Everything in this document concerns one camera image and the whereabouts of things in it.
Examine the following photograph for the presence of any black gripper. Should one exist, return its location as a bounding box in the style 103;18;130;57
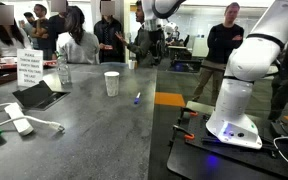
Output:
150;29;167;65

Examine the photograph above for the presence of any blue marker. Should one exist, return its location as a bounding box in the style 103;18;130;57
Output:
133;92;142;105

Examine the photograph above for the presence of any man in grey jacket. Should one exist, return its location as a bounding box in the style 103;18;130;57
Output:
114;0;156;69

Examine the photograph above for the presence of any background office desk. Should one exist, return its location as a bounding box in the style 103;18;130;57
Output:
166;44;203;73

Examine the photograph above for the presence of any small white cup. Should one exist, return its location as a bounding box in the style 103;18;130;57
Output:
127;59;137;71

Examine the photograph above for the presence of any man in black jacket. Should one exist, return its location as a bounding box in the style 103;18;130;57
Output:
93;0;125;64

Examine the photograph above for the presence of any man in black sweater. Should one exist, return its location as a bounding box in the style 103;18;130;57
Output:
192;1;245;106

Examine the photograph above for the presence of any white paper cup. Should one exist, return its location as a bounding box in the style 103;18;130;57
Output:
103;70;121;98

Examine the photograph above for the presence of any woman in grey sweater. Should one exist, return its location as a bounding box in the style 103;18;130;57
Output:
56;5;101;65

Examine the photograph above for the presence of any orange black clamp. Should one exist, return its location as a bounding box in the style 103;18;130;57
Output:
179;106;200;118
171;124;196;141

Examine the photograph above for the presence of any clear plastic water bottle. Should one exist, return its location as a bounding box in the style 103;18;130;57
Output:
56;54;72;86

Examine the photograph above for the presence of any person in black shirt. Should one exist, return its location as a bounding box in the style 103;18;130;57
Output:
47;0;71;54

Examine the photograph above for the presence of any man with crossed arms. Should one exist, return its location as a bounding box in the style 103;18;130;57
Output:
30;3;53;61

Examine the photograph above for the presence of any black robot mounting board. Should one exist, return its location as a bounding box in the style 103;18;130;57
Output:
166;108;288;180

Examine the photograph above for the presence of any white printed notice sign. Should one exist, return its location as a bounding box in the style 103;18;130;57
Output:
16;48;44;88

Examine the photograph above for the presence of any black pop-up outlet box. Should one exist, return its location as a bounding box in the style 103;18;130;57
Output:
12;79;71;111

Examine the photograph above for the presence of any person in dark clothes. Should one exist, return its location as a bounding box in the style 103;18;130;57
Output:
267;24;288;122

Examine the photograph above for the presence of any red food tray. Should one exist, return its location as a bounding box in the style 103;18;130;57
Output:
0;57;58;71

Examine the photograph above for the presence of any black device on board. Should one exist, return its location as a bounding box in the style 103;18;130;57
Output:
270;119;288;140

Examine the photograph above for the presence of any woman in white top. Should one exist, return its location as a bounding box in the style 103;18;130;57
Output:
0;1;33;65

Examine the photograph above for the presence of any white power adapter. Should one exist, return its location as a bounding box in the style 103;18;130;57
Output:
3;102;35;137

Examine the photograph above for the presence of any white power strip cable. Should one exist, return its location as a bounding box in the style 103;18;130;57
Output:
0;102;66;133

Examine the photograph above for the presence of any thin white cable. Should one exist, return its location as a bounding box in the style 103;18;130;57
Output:
272;133;288;180

